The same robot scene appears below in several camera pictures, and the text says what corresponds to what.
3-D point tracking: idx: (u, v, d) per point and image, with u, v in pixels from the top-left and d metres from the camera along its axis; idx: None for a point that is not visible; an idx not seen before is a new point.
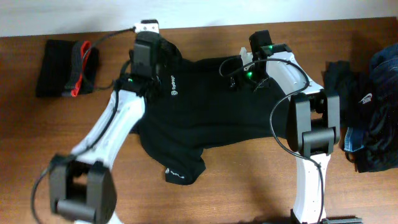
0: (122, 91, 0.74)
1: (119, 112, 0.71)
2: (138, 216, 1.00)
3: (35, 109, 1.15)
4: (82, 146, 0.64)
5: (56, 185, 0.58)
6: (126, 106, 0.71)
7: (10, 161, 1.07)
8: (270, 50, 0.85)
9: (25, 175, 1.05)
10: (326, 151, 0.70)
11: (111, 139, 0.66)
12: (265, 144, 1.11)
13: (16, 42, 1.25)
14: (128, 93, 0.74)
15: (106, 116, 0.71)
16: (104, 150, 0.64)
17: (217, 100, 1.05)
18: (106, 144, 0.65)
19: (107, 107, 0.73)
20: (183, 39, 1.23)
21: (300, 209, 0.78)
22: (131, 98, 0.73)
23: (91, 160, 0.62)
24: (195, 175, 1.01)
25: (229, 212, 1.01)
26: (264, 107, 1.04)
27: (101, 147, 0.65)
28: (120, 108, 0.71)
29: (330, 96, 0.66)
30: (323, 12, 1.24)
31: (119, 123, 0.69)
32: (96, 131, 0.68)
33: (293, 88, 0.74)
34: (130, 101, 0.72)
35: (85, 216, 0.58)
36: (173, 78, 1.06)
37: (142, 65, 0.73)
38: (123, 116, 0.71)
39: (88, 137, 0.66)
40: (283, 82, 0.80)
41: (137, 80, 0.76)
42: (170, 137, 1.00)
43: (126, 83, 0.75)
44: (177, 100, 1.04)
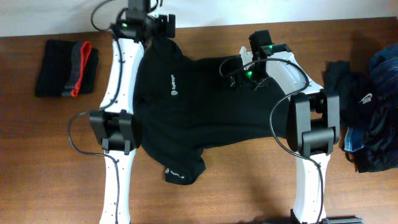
0: (123, 39, 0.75)
1: (125, 61, 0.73)
2: (138, 216, 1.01)
3: (34, 109, 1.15)
4: (106, 101, 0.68)
5: (97, 130, 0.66)
6: (129, 55, 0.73)
7: (9, 162, 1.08)
8: (269, 50, 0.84)
9: (25, 175, 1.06)
10: (325, 151, 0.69)
11: (125, 88, 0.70)
12: (264, 144, 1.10)
13: (13, 42, 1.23)
14: (127, 42, 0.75)
15: (115, 70, 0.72)
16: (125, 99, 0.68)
17: (218, 99, 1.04)
18: (124, 94, 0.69)
19: (113, 60, 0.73)
20: (182, 39, 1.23)
21: (299, 208, 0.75)
22: (132, 45, 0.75)
23: (117, 111, 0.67)
24: (195, 176, 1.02)
25: (229, 213, 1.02)
26: (265, 106, 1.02)
27: (122, 97, 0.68)
28: (125, 58, 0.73)
29: (330, 96, 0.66)
30: (323, 12, 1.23)
31: (127, 71, 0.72)
32: (112, 86, 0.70)
33: (293, 88, 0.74)
34: (131, 49, 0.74)
35: (124, 142, 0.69)
36: (173, 78, 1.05)
37: (137, 10, 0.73)
38: (129, 65, 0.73)
39: (109, 90, 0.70)
40: (283, 82, 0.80)
41: (130, 27, 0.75)
42: (170, 137, 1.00)
43: (122, 30, 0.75)
44: (177, 100, 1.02)
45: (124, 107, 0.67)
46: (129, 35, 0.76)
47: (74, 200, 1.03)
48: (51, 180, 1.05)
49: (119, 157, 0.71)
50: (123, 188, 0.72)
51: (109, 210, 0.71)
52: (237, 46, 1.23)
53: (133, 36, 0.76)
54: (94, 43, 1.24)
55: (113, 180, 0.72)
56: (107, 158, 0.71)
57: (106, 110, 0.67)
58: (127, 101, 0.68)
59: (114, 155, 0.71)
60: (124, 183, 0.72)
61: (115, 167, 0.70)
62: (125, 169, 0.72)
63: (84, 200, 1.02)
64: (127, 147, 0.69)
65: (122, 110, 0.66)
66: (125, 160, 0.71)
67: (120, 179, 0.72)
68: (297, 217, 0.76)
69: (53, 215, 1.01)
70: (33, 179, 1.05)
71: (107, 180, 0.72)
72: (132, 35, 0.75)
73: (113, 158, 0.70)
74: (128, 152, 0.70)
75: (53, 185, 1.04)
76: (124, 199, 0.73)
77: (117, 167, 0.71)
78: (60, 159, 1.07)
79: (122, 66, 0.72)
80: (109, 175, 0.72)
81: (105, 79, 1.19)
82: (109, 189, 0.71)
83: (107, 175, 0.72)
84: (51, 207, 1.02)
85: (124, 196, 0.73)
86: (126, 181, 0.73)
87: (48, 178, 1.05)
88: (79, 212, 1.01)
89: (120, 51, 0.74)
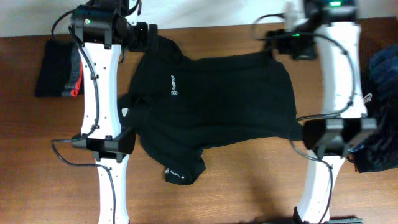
0: (89, 43, 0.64)
1: (99, 77, 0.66)
2: (138, 216, 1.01)
3: (33, 109, 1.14)
4: (87, 126, 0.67)
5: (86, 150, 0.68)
6: (103, 67, 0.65)
7: (8, 162, 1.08)
8: (328, 9, 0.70)
9: (24, 175, 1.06)
10: (340, 154, 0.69)
11: (106, 108, 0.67)
12: (265, 144, 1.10)
13: (12, 42, 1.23)
14: (96, 46, 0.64)
15: (89, 86, 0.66)
16: (108, 122, 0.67)
17: (218, 99, 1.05)
18: (106, 116, 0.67)
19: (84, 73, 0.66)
20: (183, 38, 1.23)
21: (303, 207, 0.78)
22: (103, 54, 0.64)
23: (101, 136, 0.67)
24: (195, 176, 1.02)
25: (229, 213, 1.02)
26: (266, 107, 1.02)
27: (103, 121, 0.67)
28: (97, 73, 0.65)
29: (365, 126, 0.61)
30: None
31: (104, 88, 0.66)
32: (89, 107, 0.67)
33: (334, 99, 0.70)
34: (102, 57, 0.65)
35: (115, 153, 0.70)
36: (173, 78, 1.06)
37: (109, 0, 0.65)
38: (105, 79, 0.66)
39: (87, 112, 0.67)
40: (328, 71, 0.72)
41: (96, 17, 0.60)
42: (170, 137, 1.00)
43: (85, 25, 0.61)
44: (177, 101, 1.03)
45: (108, 132, 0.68)
46: (96, 28, 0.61)
47: (74, 200, 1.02)
48: (51, 180, 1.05)
49: (112, 165, 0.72)
50: (118, 194, 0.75)
51: (106, 216, 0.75)
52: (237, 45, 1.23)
53: (102, 33, 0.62)
54: None
55: (108, 186, 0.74)
56: (100, 168, 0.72)
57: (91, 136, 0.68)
58: (109, 123, 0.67)
59: (106, 163, 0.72)
60: (119, 188, 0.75)
61: (109, 174, 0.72)
62: (119, 177, 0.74)
63: (84, 200, 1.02)
64: (118, 156, 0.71)
65: (107, 135, 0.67)
66: (119, 168, 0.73)
67: (114, 185, 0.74)
68: (300, 216, 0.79)
69: (53, 215, 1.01)
70: (32, 179, 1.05)
71: (102, 186, 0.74)
72: (102, 33, 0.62)
73: (105, 167, 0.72)
74: (120, 160, 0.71)
75: (52, 185, 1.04)
76: (120, 202, 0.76)
77: (111, 175, 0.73)
78: (60, 160, 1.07)
79: (96, 84, 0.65)
80: (102, 182, 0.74)
81: None
82: (105, 194, 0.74)
83: (101, 182, 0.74)
84: (51, 207, 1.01)
85: (120, 200, 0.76)
86: (121, 185, 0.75)
87: (47, 178, 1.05)
88: (79, 213, 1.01)
89: (90, 61, 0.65)
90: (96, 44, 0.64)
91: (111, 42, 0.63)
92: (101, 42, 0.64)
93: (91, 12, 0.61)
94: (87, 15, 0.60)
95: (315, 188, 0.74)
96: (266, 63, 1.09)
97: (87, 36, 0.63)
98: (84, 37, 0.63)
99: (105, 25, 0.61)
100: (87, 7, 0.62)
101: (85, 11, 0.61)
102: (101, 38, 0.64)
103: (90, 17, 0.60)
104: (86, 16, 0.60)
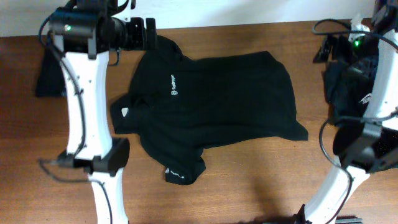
0: (71, 53, 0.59)
1: (84, 91, 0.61)
2: (138, 216, 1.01)
3: (34, 109, 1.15)
4: (74, 145, 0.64)
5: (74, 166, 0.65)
6: (88, 81, 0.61)
7: (8, 161, 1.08)
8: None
9: (25, 175, 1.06)
10: (367, 169, 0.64)
11: (93, 127, 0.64)
12: (264, 144, 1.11)
13: (13, 42, 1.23)
14: (78, 57, 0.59)
15: (74, 102, 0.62)
16: (96, 141, 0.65)
17: (218, 99, 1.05)
18: (93, 134, 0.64)
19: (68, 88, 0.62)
20: (183, 38, 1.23)
21: (310, 209, 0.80)
22: (87, 66, 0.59)
23: (89, 156, 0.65)
24: (195, 175, 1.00)
25: (229, 213, 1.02)
26: (265, 107, 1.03)
27: (91, 140, 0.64)
28: (83, 86, 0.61)
29: None
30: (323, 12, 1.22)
31: (89, 103, 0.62)
32: (76, 126, 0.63)
33: (378, 106, 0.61)
34: (86, 70, 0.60)
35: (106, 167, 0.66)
36: (173, 78, 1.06)
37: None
38: (90, 94, 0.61)
39: (73, 130, 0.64)
40: (380, 76, 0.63)
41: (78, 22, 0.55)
42: (170, 137, 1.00)
43: (65, 32, 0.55)
44: (177, 100, 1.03)
45: (97, 152, 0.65)
46: (78, 37, 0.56)
47: (74, 200, 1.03)
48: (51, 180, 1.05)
49: (105, 180, 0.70)
50: (114, 204, 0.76)
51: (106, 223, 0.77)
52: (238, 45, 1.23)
53: (85, 40, 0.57)
54: None
55: (104, 196, 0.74)
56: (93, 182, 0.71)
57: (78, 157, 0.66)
58: (96, 142, 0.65)
59: (99, 178, 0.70)
60: (115, 199, 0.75)
61: (102, 188, 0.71)
62: (114, 187, 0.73)
63: (84, 200, 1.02)
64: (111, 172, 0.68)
65: (96, 157, 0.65)
66: (112, 182, 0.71)
67: (110, 197, 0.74)
68: (305, 214, 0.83)
69: (53, 215, 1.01)
70: (33, 179, 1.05)
71: (97, 196, 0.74)
72: (83, 40, 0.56)
73: (99, 182, 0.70)
74: (114, 175, 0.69)
75: (53, 185, 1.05)
76: (117, 210, 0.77)
77: (104, 188, 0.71)
78: None
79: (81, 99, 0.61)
80: (97, 191, 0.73)
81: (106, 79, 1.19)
82: (102, 204, 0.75)
83: (96, 192, 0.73)
84: (51, 207, 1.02)
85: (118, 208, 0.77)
86: (117, 195, 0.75)
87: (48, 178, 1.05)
88: (79, 212, 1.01)
89: (73, 74, 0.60)
90: (80, 54, 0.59)
91: (96, 51, 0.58)
92: (86, 51, 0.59)
93: (71, 17, 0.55)
94: (67, 20, 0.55)
95: (329, 195, 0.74)
96: (265, 62, 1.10)
97: (68, 44, 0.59)
98: (64, 46, 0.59)
99: (87, 33, 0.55)
100: (68, 10, 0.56)
101: (64, 14, 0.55)
102: (86, 45, 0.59)
103: (70, 22, 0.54)
104: (65, 22, 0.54)
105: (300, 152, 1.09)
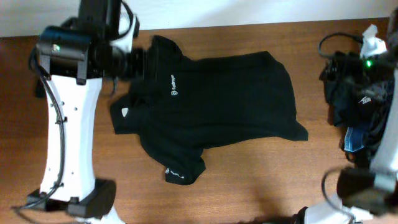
0: (60, 78, 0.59)
1: (66, 121, 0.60)
2: (140, 216, 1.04)
3: (36, 111, 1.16)
4: (50, 183, 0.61)
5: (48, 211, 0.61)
6: (73, 109, 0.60)
7: (16, 163, 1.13)
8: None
9: (33, 176, 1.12)
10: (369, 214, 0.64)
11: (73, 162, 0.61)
12: (265, 144, 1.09)
13: (12, 43, 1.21)
14: (65, 82, 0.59)
15: (55, 131, 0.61)
16: (74, 178, 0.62)
17: (218, 99, 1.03)
18: (73, 172, 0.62)
19: (51, 117, 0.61)
20: (183, 39, 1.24)
21: (312, 219, 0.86)
22: (74, 93, 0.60)
23: (64, 197, 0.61)
24: (195, 175, 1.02)
25: (230, 213, 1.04)
26: (266, 107, 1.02)
27: (68, 177, 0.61)
28: (65, 116, 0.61)
29: None
30: (324, 12, 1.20)
31: (73, 134, 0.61)
32: (54, 159, 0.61)
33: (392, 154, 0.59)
34: (71, 97, 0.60)
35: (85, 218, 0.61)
36: (173, 78, 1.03)
37: (91, 20, 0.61)
38: (73, 123, 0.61)
39: (50, 166, 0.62)
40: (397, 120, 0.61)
41: (69, 42, 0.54)
42: (170, 138, 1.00)
43: (55, 51, 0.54)
44: (177, 101, 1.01)
45: (73, 192, 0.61)
46: (69, 56, 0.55)
47: None
48: None
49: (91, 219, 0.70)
50: None
51: None
52: (237, 47, 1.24)
53: (74, 63, 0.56)
54: None
55: None
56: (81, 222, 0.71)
57: (52, 197, 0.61)
58: (76, 180, 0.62)
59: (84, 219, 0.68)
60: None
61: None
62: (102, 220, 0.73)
63: None
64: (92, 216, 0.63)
65: (73, 198, 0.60)
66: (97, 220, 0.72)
67: None
68: (305, 216, 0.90)
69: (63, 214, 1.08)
70: None
71: None
72: (73, 61, 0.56)
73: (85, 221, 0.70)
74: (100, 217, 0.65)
75: None
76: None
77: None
78: None
79: (63, 128, 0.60)
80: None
81: None
82: None
83: None
84: None
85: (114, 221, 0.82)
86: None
87: None
88: None
89: (58, 101, 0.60)
90: (68, 78, 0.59)
91: (84, 77, 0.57)
92: (74, 76, 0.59)
93: (62, 36, 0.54)
94: (56, 39, 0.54)
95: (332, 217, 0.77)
96: (266, 62, 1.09)
97: (54, 67, 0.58)
98: (52, 69, 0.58)
99: (77, 52, 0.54)
100: (60, 30, 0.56)
101: (54, 34, 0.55)
102: (74, 69, 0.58)
103: (60, 42, 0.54)
104: (55, 41, 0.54)
105: (301, 152, 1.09)
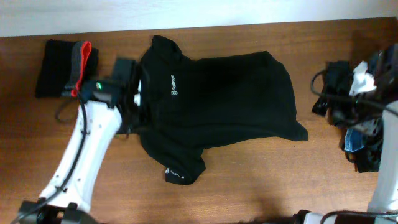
0: (96, 104, 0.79)
1: (89, 135, 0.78)
2: (138, 216, 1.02)
3: (34, 109, 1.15)
4: (52, 188, 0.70)
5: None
6: (97, 129, 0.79)
7: (9, 162, 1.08)
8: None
9: (23, 176, 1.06)
10: None
11: (81, 172, 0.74)
12: (264, 145, 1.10)
13: (13, 42, 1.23)
14: (96, 108, 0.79)
15: (77, 142, 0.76)
16: (77, 186, 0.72)
17: (219, 99, 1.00)
18: (78, 178, 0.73)
19: (76, 130, 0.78)
20: (183, 38, 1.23)
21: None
22: (102, 115, 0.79)
23: (61, 202, 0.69)
24: (195, 175, 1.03)
25: (229, 213, 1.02)
26: (267, 107, 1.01)
27: (72, 185, 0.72)
28: (89, 133, 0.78)
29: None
30: (323, 12, 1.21)
31: (89, 147, 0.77)
32: (65, 166, 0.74)
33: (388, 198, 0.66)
34: (98, 121, 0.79)
35: None
36: (173, 78, 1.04)
37: (121, 80, 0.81)
38: (94, 139, 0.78)
39: (59, 173, 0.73)
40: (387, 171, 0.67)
41: (106, 90, 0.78)
42: (170, 138, 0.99)
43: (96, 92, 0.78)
44: (177, 101, 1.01)
45: (73, 198, 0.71)
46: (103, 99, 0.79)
47: None
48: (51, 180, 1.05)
49: None
50: None
51: None
52: (237, 46, 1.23)
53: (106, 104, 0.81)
54: (93, 43, 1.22)
55: None
56: None
57: (50, 202, 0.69)
58: (78, 187, 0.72)
59: None
60: None
61: None
62: None
63: None
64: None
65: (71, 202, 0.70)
66: None
67: None
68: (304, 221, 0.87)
69: None
70: (33, 179, 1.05)
71: None
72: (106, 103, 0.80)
73: None
74: None
75: None
76: None
77: None
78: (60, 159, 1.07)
79: (85, 139, 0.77)
80: None
81: None
82: None
83: None
84: None
85: None
86: None
87: (48, 178, 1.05)
88: None
89: (88, 119, 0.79)
90: (102, 105, 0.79)
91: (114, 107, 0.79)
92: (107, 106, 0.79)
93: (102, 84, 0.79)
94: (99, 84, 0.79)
95: None
96: (266, 62, 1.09)
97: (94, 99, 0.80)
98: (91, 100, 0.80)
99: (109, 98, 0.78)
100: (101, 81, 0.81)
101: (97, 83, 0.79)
102: None
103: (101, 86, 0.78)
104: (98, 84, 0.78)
105: (300, 152, 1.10)
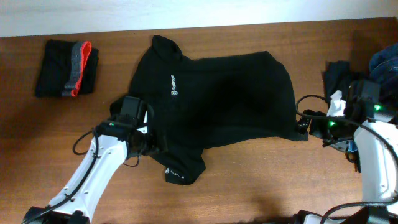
0: (106, 137, 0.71)
1: (100, 157, 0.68)
2: (138, 216, 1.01)
3: (34, 109, 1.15)
4: (60, 197, 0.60)
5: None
6: (108, 151, 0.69)
7: (9, 161, 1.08)
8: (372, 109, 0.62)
9: (23, 175, 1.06)
10: None
11: (91, 186, 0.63)
12: (265, 144, 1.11)
13: (14, 43, 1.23)
14: (109, 139, 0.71)
15: (86, 163, 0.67)
16: (85, 200, 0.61)
17: (218, 100, 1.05)
18: (86, 191, 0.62)
19: (87, 154, 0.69)
20: (183, 39, 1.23)
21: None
22: (111, 141, 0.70)
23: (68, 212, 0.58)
24: (195, 176, 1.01)
25: (229, 213, 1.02)
26: (265, 107, 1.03)
27: (81, 196, 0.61)
28: (101, 154, 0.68)
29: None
30: (323, 12, 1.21)
31: (100, 168, 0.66)
32: (73, 182, 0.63)
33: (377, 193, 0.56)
34: (111, 147, 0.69)
35: None
36: (173, 78, 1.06)
37: (129, 116, 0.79)
38: (104, 160, 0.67)
39: (67, 186, 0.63)
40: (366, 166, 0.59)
41: (117, 126, 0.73)
42: (170, 138, 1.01)
43: (108, 127, 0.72)
44: (177, 100, 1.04)
45: (79, 209, 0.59)
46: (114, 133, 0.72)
47: None
48: (50, 180, 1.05)
49: None
50: None
51: None
52: (237, 46, 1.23)
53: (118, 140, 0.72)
54: (94, 43, 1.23)
55: None
56: None
57: (56, 210, 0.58)
58: (85, 201, 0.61)
59: None
60: None
61: None
62: None
63: None
64: None
65: (76, 211, 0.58)
66: None
67: None
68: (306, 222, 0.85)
69: None
70: (32, 179, 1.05)
71: None
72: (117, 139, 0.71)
73: None
74: None
75: (51, 185, 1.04)
76: None
77: None
78: (60, 159, 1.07)
79: (96, 162, 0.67)
80: None
81: (105, 79, 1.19)
82: None
83: None
84: None
85: None
86: None
87: (47, 178, 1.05)
88: None
89: (99, 145, 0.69)
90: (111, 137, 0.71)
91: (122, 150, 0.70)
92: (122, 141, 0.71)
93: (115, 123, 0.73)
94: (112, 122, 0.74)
95: None
96: (265, 63, 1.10)
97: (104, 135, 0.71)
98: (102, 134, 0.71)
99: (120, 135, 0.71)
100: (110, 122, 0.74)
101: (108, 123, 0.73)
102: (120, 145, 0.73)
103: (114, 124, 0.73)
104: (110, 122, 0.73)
105: (300, 152, 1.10)
